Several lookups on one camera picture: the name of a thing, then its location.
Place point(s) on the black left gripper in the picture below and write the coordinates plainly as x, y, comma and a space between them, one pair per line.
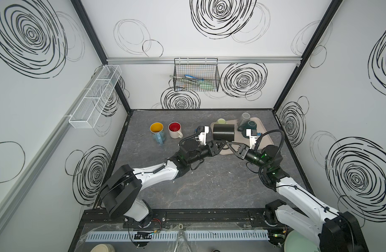
212, 151

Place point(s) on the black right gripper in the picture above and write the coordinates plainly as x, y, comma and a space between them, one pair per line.
244, 150

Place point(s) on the black mug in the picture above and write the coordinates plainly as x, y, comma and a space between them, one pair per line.
224, 132

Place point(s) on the beige plastic tray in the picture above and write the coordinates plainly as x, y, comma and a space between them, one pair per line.
238, 137

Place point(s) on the dark green mug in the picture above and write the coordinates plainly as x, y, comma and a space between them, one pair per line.
252, 125

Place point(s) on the white mug red inside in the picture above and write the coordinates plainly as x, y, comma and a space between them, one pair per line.
174, 129

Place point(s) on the blue butterfly mug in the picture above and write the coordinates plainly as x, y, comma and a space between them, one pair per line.
157, 129

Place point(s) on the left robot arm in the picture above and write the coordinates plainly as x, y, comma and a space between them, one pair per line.
119, 193

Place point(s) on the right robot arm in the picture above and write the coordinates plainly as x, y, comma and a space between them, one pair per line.
328, 228

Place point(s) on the light green mug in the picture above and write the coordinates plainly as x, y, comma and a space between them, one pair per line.
221, 121

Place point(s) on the grey mug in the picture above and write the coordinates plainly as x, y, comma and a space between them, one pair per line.
245, 117

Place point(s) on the utensils in basket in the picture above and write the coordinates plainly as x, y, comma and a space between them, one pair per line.
193, 83

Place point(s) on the light green plate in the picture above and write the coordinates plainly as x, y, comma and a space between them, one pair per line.
295, 242

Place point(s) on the cream round object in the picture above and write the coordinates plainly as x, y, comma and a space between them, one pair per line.
103, 248

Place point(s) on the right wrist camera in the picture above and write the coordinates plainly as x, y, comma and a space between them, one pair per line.
253, 135

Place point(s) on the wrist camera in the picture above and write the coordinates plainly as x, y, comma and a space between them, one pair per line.
201, 135
253, 135

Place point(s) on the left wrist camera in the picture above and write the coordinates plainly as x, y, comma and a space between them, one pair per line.
201, 135

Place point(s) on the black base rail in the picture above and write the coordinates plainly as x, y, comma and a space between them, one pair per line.
165, 218

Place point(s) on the black wire basket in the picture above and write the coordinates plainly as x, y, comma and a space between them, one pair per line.
203, 68

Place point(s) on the white cable duct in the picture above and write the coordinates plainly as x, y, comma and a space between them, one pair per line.
168, 236

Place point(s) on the white mesh wall shelf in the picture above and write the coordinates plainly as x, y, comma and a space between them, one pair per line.
97, 94

